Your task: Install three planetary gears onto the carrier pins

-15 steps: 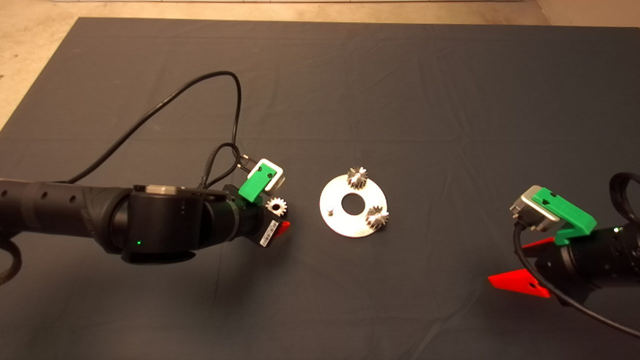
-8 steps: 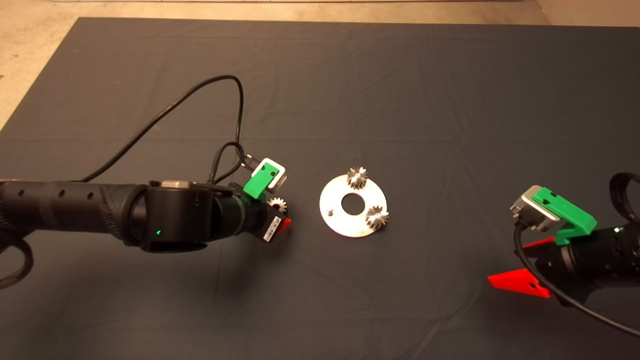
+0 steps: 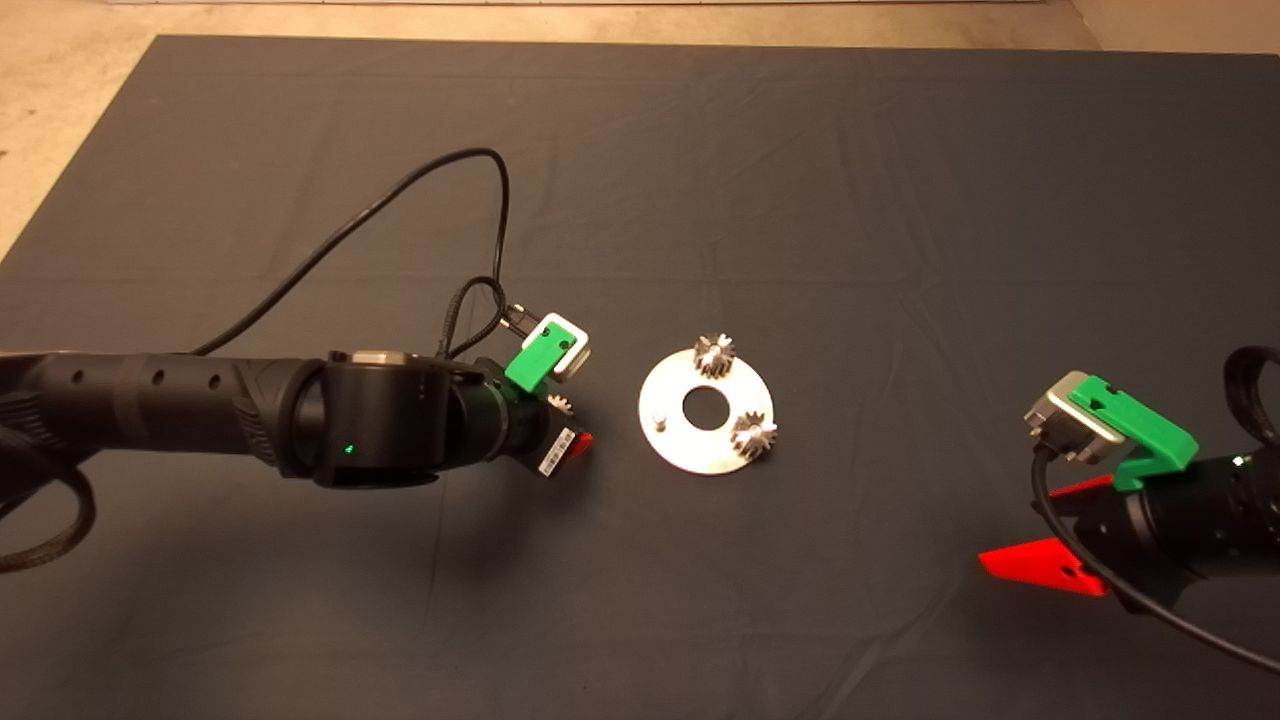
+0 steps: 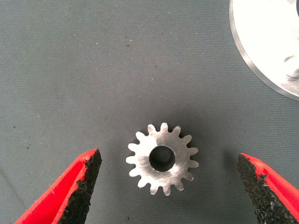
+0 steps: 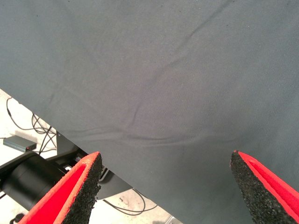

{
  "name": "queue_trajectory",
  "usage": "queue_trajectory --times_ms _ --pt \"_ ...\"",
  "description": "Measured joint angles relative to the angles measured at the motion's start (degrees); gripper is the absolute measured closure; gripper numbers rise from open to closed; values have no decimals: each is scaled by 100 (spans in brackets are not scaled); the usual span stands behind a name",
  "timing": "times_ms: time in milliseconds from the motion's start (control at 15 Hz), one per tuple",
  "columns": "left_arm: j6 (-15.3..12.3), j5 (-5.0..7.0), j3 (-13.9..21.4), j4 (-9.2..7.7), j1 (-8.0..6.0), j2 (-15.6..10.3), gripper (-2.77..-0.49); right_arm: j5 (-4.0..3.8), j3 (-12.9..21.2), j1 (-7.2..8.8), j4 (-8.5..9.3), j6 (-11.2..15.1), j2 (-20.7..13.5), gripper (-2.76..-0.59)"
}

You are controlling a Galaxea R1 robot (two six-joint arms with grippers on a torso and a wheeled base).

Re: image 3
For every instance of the dark grey table cloth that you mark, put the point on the dark grey table cloth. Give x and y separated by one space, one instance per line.
800 150

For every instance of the shiny steel planetary gear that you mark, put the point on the shiny steel planetary gear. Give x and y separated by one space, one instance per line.
560 404

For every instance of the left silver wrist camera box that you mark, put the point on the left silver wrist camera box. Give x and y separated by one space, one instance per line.
578 355

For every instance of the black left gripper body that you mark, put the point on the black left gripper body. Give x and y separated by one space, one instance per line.
525 430

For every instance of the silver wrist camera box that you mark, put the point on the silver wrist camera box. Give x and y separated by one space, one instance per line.
1060 415
578 355

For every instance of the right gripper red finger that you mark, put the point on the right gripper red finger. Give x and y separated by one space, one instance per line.
1085 488
1040 565

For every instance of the right green camera mount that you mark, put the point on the right green camera mount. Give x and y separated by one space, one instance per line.
1145 425

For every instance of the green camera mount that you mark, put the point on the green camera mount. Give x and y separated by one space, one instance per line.
530 365
1145 425

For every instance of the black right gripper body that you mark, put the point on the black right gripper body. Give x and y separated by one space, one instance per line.
1170 530

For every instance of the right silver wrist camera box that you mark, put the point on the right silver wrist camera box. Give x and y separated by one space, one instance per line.
1060 415

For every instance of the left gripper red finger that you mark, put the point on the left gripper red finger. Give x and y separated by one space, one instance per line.
580 445

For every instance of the left green camera mount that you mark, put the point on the left green camera mount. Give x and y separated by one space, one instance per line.
530 365

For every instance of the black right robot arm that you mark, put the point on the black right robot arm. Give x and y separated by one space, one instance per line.
1262 510

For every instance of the dark steel planetary gear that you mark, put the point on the dark steel planetary gear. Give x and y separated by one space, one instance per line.
752 438
715 358

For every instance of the round metal carrier plate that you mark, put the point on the round metal carrier plate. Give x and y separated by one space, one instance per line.
670 445

